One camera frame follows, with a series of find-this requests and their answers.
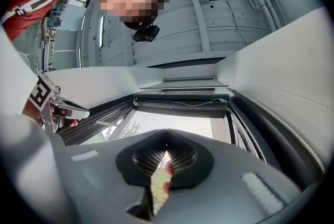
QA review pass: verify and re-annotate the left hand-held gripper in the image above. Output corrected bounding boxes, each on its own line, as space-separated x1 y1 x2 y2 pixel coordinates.
27 70 91 134

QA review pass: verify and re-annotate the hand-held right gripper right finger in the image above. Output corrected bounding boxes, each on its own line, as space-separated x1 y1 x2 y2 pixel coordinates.
156 130 304 224

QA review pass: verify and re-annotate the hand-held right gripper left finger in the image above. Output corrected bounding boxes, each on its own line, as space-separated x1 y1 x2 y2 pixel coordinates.
66 128 168 224

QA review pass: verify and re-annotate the dark framed window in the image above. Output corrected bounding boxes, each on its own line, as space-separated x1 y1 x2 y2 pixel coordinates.
57 89 268 164

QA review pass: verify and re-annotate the person's left forearm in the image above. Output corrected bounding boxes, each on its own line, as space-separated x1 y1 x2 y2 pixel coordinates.
22 99 45 125

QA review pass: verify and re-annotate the person's left hand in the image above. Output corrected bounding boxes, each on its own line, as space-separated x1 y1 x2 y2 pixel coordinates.
51 105 83 128

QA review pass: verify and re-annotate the metal shelf rack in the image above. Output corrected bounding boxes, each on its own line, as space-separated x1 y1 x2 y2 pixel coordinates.
41 16 64 72

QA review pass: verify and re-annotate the grey roller blind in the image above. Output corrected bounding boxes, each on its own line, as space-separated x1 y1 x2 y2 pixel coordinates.
139 75 229 91

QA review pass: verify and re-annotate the white fabric curtain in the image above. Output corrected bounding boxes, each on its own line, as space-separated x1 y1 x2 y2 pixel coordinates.
216 7 332 174

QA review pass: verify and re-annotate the thin white pull cord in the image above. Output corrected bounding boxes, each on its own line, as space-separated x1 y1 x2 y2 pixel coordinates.
172 98 228 108

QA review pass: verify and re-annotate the white shoulder strap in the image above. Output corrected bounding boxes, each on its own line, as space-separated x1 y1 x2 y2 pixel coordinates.
2 0 82 22

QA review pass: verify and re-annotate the black head camera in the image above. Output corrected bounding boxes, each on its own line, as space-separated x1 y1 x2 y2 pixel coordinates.
133 25 161 43

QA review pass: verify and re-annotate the thin black ceiling cable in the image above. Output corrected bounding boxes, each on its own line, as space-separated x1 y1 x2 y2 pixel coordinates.
226 0 247 48

